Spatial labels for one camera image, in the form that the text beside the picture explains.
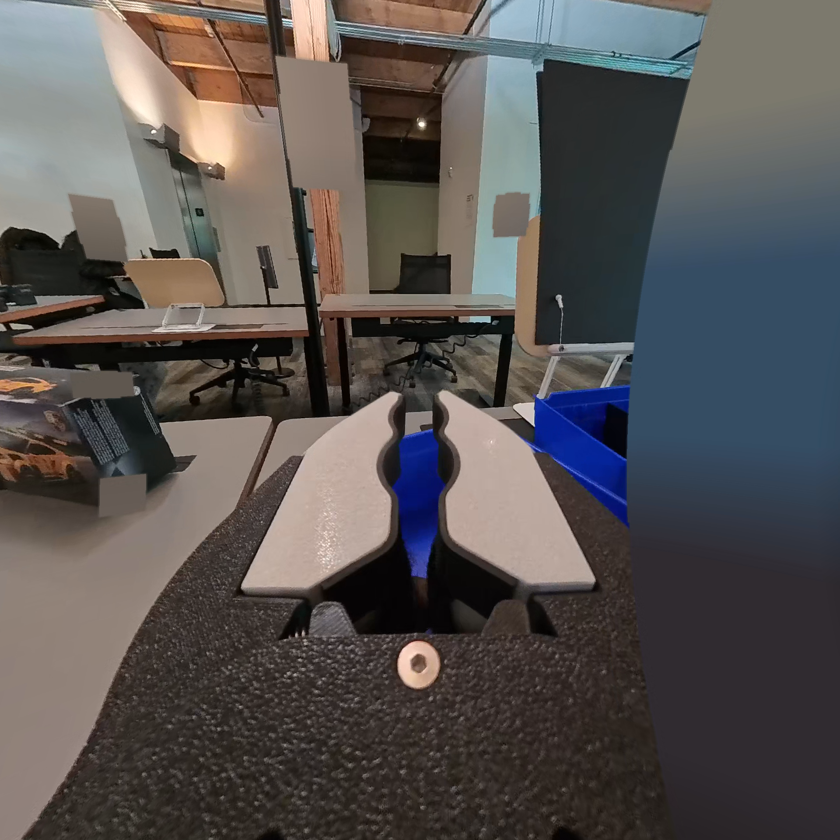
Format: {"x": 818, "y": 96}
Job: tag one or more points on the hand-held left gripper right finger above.
{"x": 512, "y": 518}

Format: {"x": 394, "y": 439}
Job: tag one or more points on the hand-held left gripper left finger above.
{"x": 321, "y": 518}

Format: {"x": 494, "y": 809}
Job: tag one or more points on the blue plastic storage bin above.
{"x": 571, "y": 446}
{"x": 417, "y": 512}

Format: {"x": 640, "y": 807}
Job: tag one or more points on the person's left hand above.
{"x": 420, "y": 590}

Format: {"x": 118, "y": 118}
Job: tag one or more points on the black swivel chair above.
{"x": 243, "y": 380}
{"x": 426, "y": 275}

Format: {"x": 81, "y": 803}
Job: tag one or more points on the wooden-edged desk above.
{"x": 420, "y": 303}
{"x": 131, "y": 331}

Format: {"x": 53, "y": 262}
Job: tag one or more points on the clear acrylic stand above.
{"x": 184, "y": 326}

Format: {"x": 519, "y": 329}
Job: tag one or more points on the black metal pole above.
{"x": 305, "y": 262}

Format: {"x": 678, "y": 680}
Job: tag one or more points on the dark screen on stand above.
{"x": 267, "y": 262}

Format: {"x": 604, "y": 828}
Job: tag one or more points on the light wooden panel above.
{"x": 177, "y": 279}

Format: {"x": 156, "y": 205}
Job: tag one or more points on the black board wooden rim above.
{"x": 590, "y": 197}

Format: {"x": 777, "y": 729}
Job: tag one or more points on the grey elevator door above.
{"x": 193, "y": 210}

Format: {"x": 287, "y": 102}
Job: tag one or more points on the dark jacket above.
{"x": 39, "y": 262}

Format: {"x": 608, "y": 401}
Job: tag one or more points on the grey metal rail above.
{"x": 590, "y": 348}

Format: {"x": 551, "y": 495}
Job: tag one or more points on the wall lamp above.
{"x": 213, "y": 170}
{"x": 161, "y": 133}

